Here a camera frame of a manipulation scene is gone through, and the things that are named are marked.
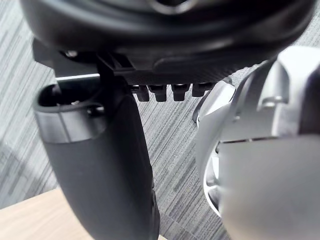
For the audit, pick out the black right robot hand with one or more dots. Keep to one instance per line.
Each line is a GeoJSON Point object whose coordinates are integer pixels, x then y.
{"type": "Point", "coordinates": [105, 150]}

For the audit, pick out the light wooden cabinet top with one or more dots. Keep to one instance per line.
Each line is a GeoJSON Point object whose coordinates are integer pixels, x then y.
{"type": "Point", "coordinates": [37, 215]}

